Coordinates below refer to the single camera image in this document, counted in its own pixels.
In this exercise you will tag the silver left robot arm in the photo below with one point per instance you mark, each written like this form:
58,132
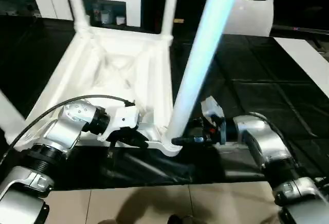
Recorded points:
56,142

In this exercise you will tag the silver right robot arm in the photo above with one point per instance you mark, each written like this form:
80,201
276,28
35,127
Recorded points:
272,152

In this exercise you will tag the small tan label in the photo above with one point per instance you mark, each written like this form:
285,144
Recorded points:
178,20

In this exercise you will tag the flat white board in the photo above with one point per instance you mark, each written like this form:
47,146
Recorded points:
306,64

